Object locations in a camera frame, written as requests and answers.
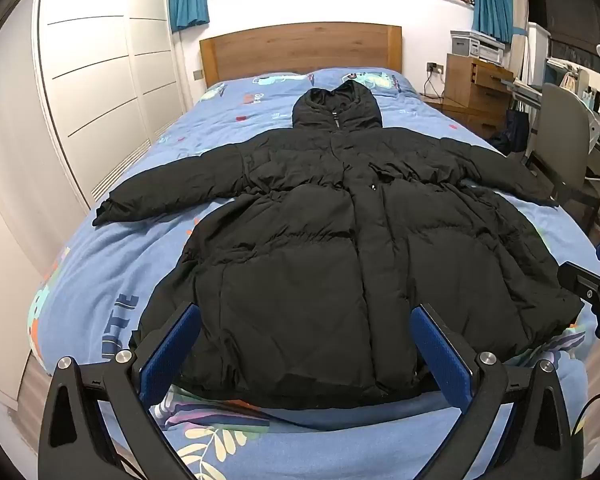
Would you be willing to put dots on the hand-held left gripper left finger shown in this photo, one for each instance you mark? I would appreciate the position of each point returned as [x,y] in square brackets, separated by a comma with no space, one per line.
[172,355]

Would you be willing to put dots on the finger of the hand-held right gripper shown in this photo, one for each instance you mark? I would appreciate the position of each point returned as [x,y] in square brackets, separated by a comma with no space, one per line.
[587,292]

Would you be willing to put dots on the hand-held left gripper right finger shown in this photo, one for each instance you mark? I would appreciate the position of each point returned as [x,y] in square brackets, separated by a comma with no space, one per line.
[442,355]

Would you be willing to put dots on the black puffer coat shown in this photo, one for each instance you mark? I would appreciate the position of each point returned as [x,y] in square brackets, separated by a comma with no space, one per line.
[300,260]

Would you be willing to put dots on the bed with blue patterned sheet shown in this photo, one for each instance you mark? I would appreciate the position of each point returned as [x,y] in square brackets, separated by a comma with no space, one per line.
[125,260]

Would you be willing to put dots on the grey desk chair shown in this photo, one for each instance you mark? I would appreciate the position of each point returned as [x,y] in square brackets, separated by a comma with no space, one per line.
[560,130]

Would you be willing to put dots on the dark bag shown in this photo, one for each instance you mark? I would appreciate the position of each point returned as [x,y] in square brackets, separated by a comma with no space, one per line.
[512,132]

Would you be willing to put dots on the wooden nightstand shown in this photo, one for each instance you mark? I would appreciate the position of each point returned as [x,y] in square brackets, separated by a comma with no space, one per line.
[472,90]

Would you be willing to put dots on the white printer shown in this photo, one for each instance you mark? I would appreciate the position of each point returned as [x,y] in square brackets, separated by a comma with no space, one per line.
[477,46]

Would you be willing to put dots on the white wardrobe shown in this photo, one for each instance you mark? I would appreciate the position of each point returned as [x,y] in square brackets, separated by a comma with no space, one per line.
[95,85]

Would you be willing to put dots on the wooden headboard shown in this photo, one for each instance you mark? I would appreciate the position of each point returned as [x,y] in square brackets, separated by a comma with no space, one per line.
[300,47]

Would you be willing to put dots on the wall socket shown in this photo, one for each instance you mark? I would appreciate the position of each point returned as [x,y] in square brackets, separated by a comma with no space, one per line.
[435,67]

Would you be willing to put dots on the grey wall switch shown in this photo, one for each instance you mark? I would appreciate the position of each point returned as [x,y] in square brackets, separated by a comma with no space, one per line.
[197,74]

